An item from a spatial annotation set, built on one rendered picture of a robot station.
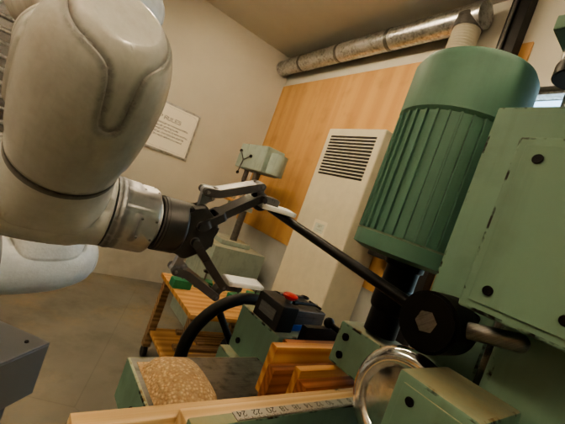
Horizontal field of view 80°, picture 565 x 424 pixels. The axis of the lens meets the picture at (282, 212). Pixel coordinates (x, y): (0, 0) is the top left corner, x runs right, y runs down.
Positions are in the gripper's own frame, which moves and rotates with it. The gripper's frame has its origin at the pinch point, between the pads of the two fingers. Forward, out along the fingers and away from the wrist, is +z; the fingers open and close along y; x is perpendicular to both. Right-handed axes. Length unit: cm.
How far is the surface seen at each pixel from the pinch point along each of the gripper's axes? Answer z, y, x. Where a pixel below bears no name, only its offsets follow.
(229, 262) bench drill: 107, -72, 178
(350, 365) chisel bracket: 10.5, -10.1, -16.7
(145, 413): -20.0, -13.8, -17.9
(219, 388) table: -6.1, -18.9, -10.0
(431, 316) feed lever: -2.3, 6.2, -29.9
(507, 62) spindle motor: 9.0, 37.6, -18.6
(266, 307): 5.7, -11.4, 0.9
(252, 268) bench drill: 131, -74, 177
